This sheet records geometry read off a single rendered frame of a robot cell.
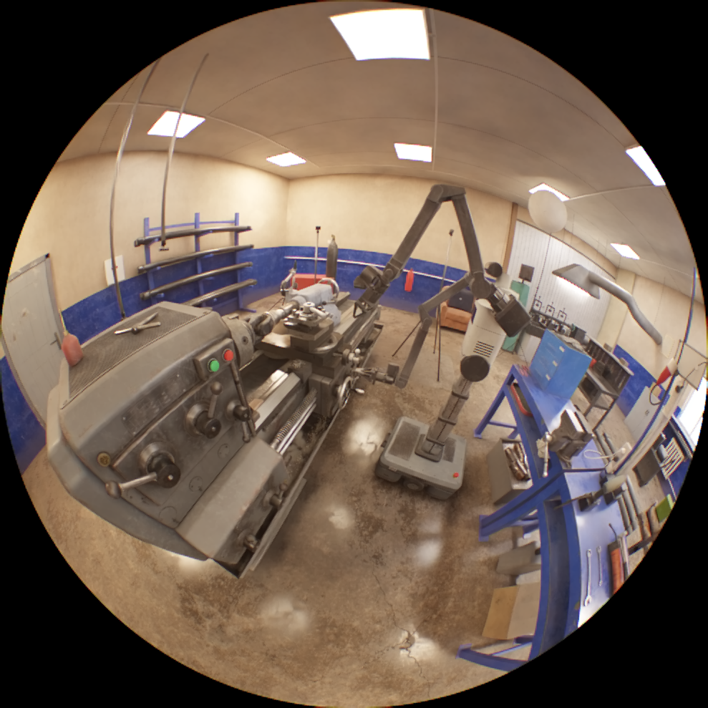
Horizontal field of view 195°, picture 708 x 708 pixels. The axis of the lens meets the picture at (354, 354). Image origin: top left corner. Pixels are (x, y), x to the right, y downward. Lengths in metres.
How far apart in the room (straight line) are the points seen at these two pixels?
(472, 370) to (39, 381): 4.58
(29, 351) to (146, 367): 3.43
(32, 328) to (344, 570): 4.14
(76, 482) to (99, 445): 0.12
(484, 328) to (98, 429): 1.28
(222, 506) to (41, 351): 3.44
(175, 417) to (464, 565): 1.78
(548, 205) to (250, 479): 4.34
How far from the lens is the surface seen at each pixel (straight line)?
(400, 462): 1.52
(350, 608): 1.56
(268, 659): 1.75
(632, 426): 6.42
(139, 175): 4.12
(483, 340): 1.02
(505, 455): 1.96
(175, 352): 0.56
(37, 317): 3.78
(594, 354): 4.34
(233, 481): 0.82
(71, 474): 0.61
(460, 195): 0.84
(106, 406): 0.53
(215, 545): 0.83
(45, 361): 3.86
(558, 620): 1.42
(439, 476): 1.56
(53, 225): 3.88
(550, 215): 3.97
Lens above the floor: 1.52
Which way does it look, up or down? 31 degrees down
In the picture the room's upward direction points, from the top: 6 degrees clockwise
